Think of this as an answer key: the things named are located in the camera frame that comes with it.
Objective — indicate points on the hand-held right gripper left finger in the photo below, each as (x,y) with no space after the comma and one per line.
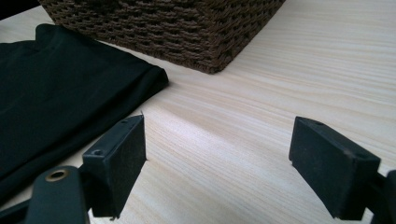
(115,168)

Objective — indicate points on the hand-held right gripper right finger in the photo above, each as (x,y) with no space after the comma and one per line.
(330,165)

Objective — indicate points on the black cloth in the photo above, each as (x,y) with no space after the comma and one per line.
(62,93)

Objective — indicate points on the brown woven basket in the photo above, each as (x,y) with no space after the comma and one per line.
(162,31)

